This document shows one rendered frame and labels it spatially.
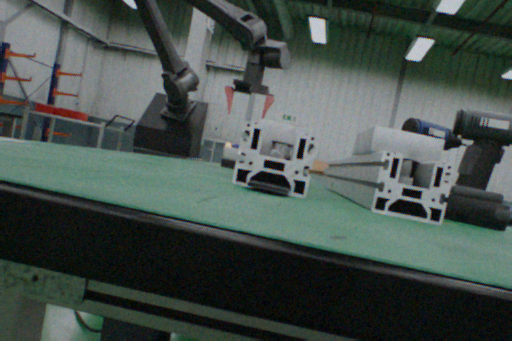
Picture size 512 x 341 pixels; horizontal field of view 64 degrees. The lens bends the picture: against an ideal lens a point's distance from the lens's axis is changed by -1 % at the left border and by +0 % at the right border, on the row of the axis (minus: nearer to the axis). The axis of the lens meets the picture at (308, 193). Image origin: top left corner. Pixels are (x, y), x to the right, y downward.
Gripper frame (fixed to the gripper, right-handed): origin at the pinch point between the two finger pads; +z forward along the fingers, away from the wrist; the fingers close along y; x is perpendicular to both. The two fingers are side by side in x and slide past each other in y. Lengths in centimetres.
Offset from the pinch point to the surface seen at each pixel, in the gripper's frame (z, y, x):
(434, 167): 9, 35, -68
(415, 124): -3.8, 43.2, -24.1
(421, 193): 12, 34, -67
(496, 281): 16, 27, -102
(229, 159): 13.6, -1.7, -3.8
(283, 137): 6.6, 13.1, -35.8
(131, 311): 26, 6, -92
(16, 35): -157, -645, 847
